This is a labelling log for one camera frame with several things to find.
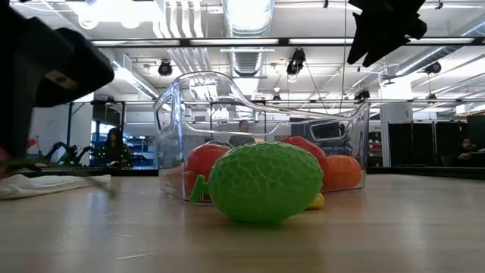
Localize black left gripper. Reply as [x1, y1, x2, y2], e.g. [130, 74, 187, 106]
[0, 5, 39, 160]

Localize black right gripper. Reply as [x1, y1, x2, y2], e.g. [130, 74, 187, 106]
[346, 0, 428, 68]

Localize red toy apple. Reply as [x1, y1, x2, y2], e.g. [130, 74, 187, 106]
[280, 136, 330, 179]

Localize orange toy orange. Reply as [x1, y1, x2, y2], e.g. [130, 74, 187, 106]
[321, 154, 363, 192]

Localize clear plastic container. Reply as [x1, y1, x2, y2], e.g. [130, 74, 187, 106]
[153, 71, 371, 204]

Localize light green toy melon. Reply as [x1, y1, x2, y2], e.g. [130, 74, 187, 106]
[188, 142, 325, 224]

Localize red toy tomato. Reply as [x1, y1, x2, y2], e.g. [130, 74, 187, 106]
[184, 143, 232, 202]

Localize white folded cloth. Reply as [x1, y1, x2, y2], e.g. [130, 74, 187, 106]
[0, 173, 112, 201]

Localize white pillar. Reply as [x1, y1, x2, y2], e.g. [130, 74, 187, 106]
[380, 102, 414, 168]

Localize person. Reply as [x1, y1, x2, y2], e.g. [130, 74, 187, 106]
[456, 136, 480, 160]
[228, 119, 257, 148]
[100, 127, 133, 168]

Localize black partition panels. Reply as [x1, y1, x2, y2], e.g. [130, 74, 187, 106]
[388, 121, 468, 168]

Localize blue storage shelf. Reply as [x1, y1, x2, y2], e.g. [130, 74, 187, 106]
[90, 130, 157, 170]

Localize black background rig frame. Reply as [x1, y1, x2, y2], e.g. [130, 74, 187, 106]
[62, 100, 128, 155]

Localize black overhead camera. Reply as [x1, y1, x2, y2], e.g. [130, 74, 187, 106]
[286, 48, 308, 76]

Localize silver ceiling duct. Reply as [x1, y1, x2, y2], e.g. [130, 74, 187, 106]
[222, 0, 277, 77]

